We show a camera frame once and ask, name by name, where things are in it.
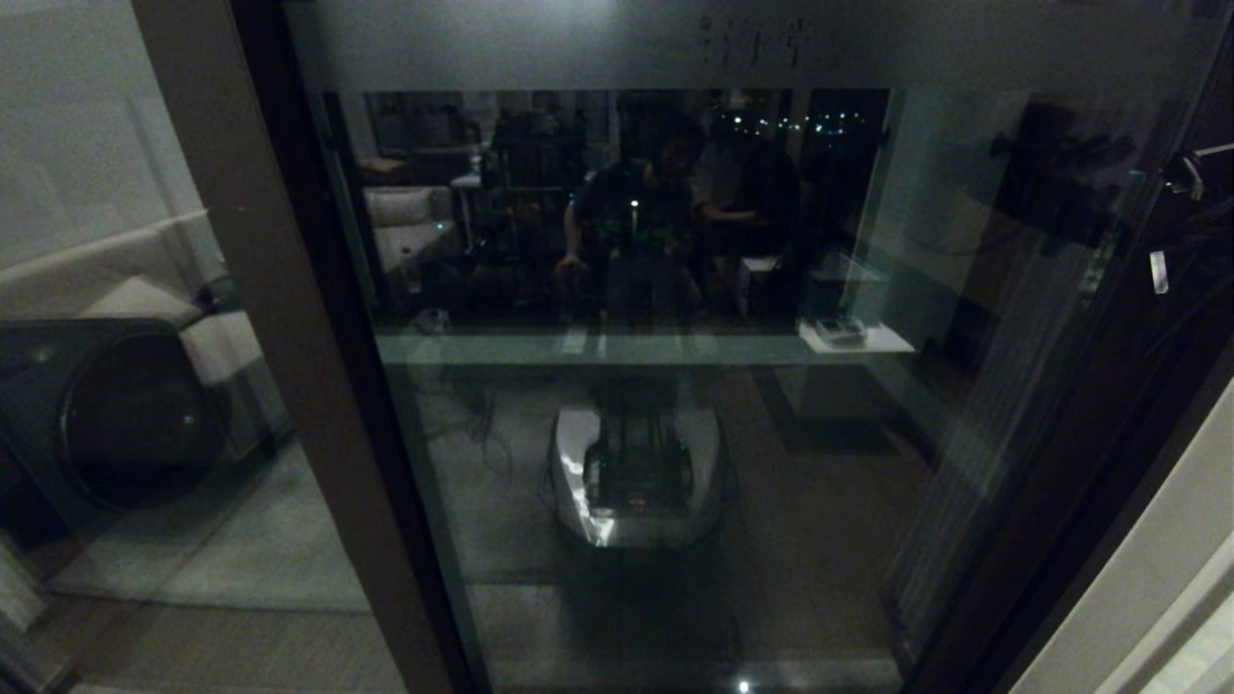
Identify dark brown door jamb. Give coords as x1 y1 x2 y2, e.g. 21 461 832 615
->
930 318 1234 694

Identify sliding glass door brown frame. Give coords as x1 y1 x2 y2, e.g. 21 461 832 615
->
280 0 1234 694

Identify light grey sofa cushion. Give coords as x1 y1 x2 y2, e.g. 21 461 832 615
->
82 275 213 331

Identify dark green cloth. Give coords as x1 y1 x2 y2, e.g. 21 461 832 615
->
198 272 242 313

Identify fixed glass door panel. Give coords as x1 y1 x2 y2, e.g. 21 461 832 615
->
0 0 495 694

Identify light grey sofa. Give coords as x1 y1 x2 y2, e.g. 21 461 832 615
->
0 212 295 473

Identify grey floor rug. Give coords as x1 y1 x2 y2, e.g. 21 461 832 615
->
43 439 375 618

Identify long grey stone sill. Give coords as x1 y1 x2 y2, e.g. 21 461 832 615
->
445 318 862 338

